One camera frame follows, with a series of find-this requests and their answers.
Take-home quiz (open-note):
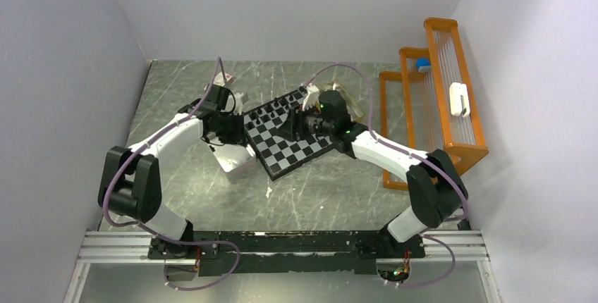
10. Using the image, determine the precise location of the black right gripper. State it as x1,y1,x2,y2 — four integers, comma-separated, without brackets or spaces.
274,101,334,143

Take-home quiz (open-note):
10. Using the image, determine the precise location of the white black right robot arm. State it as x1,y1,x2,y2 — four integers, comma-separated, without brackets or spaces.
274,90,467,256

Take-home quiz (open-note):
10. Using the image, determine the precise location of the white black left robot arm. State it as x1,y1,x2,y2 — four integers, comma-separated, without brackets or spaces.
98,85,248,258

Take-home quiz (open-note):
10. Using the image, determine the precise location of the black white chessboard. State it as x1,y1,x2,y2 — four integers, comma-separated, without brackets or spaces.
243,87,333,181

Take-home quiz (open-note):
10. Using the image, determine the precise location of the pink metal tin box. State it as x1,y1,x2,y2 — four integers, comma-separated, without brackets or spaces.
208,144,257,180

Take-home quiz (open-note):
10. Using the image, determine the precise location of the white red card box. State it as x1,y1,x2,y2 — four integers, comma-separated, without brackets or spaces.
222,73,234,83

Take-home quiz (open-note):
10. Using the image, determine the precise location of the yellow tray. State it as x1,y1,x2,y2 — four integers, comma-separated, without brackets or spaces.
323,81,364,123

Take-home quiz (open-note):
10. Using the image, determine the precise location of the orange wooden rack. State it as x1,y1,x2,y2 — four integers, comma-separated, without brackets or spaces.
379,18,489,175

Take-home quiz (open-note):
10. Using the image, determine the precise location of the blue round object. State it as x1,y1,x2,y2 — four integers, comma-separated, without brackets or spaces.
415,58,432,73

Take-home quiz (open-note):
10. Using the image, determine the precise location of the white plastic clip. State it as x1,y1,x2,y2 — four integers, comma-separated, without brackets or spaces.
449,82,471,118

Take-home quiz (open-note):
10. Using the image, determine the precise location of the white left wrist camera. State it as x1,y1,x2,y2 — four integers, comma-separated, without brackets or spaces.
232,92,249,115

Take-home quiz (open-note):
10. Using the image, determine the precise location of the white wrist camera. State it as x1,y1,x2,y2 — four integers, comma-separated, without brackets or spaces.
301,84,320,111
232,92,249,115

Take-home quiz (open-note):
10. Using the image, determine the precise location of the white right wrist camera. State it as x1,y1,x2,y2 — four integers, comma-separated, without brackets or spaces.
301,84,320,111

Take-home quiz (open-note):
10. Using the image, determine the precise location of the black mounting rail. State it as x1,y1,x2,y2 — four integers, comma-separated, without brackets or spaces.
147,230,425,276

